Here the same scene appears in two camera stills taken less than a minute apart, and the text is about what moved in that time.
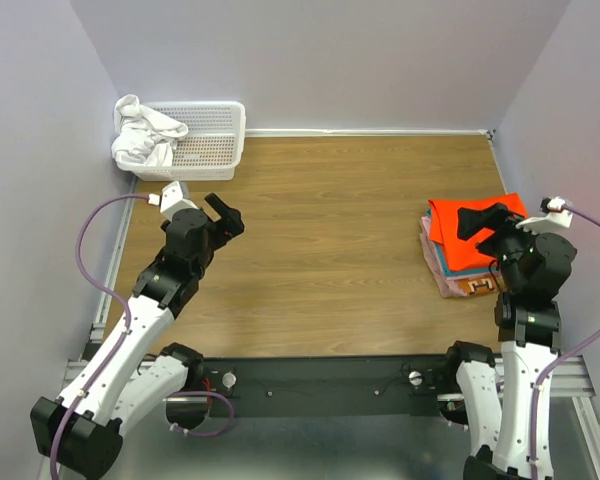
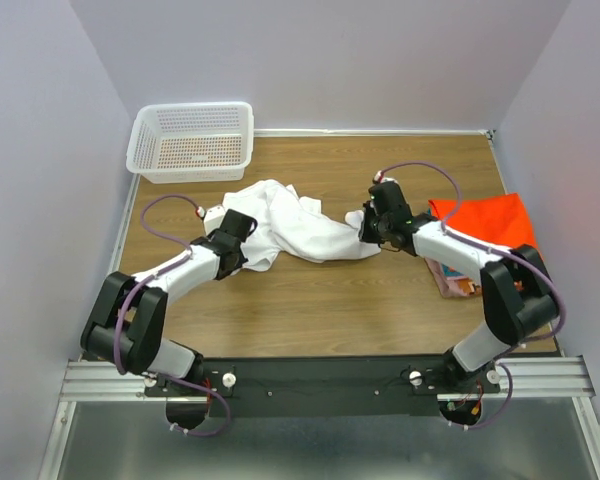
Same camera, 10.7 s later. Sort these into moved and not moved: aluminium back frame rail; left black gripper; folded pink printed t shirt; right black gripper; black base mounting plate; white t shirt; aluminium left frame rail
Moved: right black gripper; left black gripper; white t shirt
Not moved: black base mounting plate; aluminium left frame rail; aluminium back frame rail; folded pink printed t shirt
